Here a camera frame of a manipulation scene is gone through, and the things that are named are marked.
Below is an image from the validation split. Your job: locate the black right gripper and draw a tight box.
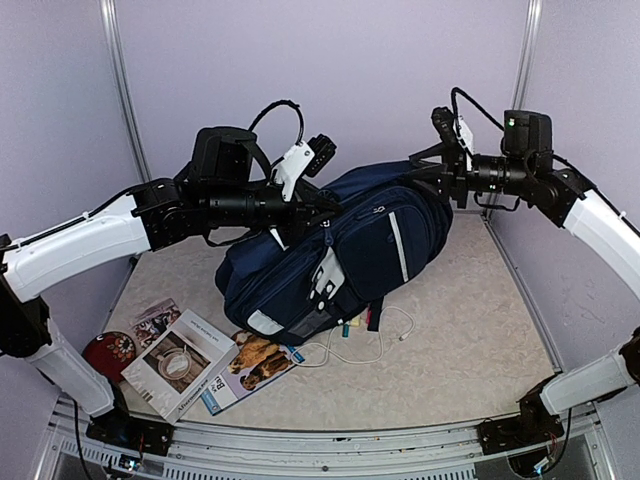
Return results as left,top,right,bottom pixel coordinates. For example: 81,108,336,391
406,138,535,207

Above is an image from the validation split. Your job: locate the navy blue student backpack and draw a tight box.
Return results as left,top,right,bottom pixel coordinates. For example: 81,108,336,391
215,161,453,346

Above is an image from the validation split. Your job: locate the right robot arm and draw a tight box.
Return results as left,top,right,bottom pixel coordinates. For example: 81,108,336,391
410,107,639,444

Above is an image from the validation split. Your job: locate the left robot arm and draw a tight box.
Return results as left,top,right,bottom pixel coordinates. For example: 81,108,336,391
1,126,339,445

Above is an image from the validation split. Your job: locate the blue dog cover book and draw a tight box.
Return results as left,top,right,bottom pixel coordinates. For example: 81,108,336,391
201,330,305,416

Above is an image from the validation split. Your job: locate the purple picture card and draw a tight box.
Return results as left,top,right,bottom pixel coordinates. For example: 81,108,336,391
131,298,181,349

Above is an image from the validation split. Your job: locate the white afternoon tea book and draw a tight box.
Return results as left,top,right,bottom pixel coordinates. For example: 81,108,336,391
122,310,239,425

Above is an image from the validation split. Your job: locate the red floral round tin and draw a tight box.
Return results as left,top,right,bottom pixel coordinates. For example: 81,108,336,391
82,331,137,384

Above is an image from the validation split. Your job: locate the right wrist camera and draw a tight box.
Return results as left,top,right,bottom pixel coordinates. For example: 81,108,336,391
431,107,475,159

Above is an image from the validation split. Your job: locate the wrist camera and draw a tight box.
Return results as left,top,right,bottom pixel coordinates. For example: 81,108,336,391
431,107,475,159
271,134,337,202

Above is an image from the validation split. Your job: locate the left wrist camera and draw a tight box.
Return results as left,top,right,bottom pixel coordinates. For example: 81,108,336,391
271,134,337,202

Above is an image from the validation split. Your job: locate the white charging cable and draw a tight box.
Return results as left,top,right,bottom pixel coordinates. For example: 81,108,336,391
291,306,417,369

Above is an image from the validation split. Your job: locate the right aluminium frame post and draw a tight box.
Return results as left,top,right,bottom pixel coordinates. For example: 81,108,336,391
487,0,544,221

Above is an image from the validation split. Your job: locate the aluminium frame post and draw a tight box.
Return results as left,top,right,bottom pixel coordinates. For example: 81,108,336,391
99,0,152,182
487,0,544,221

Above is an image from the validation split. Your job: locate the left aluminium frame post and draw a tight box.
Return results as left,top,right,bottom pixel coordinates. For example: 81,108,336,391
99,0,152,182

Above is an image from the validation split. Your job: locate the front aluminium rail base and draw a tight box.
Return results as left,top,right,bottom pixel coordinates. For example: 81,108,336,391
28,397,619,479

